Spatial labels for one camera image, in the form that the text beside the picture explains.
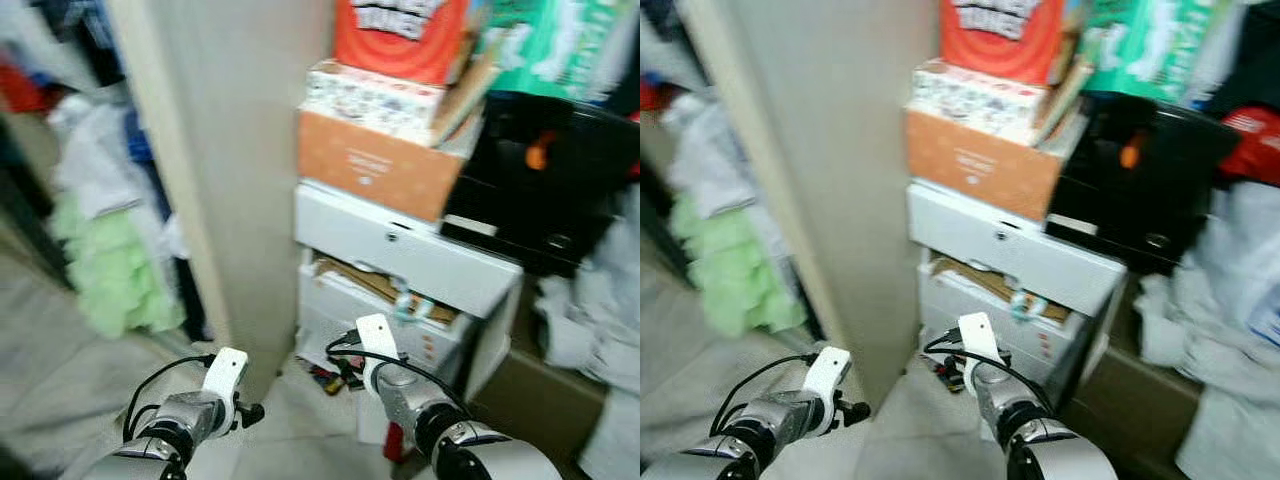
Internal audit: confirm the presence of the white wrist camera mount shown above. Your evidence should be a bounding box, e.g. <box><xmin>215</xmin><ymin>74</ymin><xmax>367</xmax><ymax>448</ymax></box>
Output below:
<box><xmin>354</xmin><ymin>313</ymin><xmax>402</xmax><ymax>367</ymax></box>
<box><xmin>199</xmin><ymin>346</ymin><xmax>250</xmax><ymax>413</ymax></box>
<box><xmin>802</xmin><ymin>345</ymin><xmax>852</xmax><ymax>417</ymax></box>
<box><xmin>957</xmin><ymin>311</ymin><xmax>1004</xmax><ymax>365</ymax></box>

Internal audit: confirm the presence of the white crumpled plastic bag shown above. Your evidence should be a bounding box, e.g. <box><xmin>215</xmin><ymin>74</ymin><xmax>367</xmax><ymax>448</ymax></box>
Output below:
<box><xmin>533</xmin><ymin>185</ymin><xmax>641</xmax><ymax>399</ymax></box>
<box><xmin>1133</xmin><ymin>180</ymin><xmax>1280</xmax><ymax>480</ymax></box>

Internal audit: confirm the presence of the red printed box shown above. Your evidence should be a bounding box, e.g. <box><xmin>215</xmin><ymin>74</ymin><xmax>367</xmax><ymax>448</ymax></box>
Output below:
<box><xmin>938</xmin><ymin>0</ymin><xmax>1067</xmax><ymax>88</ymax></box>
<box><xmin>332</xmin><ymin>0</ymin><xmax>471</xmax><ymax>88</ymax></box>

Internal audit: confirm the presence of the green printed box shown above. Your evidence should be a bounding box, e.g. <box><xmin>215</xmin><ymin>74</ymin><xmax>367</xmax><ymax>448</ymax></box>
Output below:
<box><xmin>478</xmin><ymin>0</ymin><xmax>633</xmax><ymax>103</ymax></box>
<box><xmin>1078</xmin><ymin>0</ymin><xmax>1233</xmax><ymax>103</ymax></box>

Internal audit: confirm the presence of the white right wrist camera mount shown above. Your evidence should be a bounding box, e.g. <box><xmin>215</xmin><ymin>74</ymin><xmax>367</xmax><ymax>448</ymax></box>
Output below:
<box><xmin>354</xmin><ymin>313</ymin><xmax>402</xmax><ymax>367</ymax></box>
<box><xmin>957</xmin><ymin>311</ymin><xmax>1004</xmax><ymax>365</ymax></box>

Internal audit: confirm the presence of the white patterned box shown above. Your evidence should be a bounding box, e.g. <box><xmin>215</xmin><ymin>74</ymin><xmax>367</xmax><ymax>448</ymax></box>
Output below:
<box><xmin>302</xmin><ymin>58</ymin><xmax>453</xmax><ymax>148</ymax></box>
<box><xmin>910</xmin><ymin>57</ymin><xmax>1063</xmax><ymax>147</ymax></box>

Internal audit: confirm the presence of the white open cardboard box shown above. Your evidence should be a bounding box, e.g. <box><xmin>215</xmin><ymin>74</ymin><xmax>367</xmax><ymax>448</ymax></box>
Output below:
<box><xmin>917</xmin><ymin>250</ymin><xmax>1093</xmax><ymax>386</ymax></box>
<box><xmin>296</xmin><ymin>250</ymin><xmax>483</xmax><ymax>393</ymax></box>

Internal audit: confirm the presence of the light green dress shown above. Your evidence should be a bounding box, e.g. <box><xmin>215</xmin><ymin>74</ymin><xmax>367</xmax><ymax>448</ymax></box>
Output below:
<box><xmin>48</xmin><ymin>192</ymin><xmax>188</xmax><ymax>341</ymax></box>
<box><xmin>670</xmin><ymin>192</ymin><xmax>809</xmax><ymax>338</ymax></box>

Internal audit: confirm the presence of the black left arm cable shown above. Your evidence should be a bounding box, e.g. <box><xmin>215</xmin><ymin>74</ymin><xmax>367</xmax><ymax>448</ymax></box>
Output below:
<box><xmin>710</xmin><ymin>352</ymin><xmax>816</xmax><ymax>436</ymax></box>
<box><xmin>122</xmin><ymin>353</ymin><xmax>216</xmax><ymax>441</ymax></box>

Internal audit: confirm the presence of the red bag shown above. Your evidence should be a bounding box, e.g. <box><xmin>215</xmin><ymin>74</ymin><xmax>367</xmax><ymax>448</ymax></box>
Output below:
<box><xmin>1220</xmin><ymin>104</ymin><xmax>1280</xmax><ymax>188</ymax></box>

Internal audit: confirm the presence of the black printer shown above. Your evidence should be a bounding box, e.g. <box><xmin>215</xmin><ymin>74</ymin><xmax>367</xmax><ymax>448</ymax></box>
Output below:
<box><xmin>440</xmin><ymin>90</ymin><xmax>641</xmax><ymax>278</ymax></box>
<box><xmin>1044</xmin><ymin>90</ymin><xmax>1243</xmax><ymax>275</ymax></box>

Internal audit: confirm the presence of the orange cardboard box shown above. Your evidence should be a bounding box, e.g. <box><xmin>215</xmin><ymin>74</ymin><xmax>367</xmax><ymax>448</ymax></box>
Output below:
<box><xmin>296</xmin><ymin>108</ymin><xmax>468</xmax><ymax>224</ymax></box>
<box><xmin>904</xmin><ymin>108</ymin><xmax>1067</xmax><ymax>223</ymax></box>

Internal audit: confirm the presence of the white shirt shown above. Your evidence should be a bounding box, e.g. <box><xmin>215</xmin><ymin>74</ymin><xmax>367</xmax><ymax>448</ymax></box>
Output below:
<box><xmin>658</xmin><ymin>92</ymin><xmax>743</xmax><ymax>219</ymax></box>
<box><xmin>48</xmin><ymin>92</ymin><xmax>153</xmax><ymax>223</ymax></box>

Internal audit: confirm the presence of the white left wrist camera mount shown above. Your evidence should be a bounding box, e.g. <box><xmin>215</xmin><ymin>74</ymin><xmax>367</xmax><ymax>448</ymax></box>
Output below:
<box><xmin>199</xmin><ymin>346</ymin><xmax>250</xmax><ymax>413</ymax></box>
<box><xmin>802</xmin><ymin>345</ymin><xmax>852</xmax><ymax>417</ymax></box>

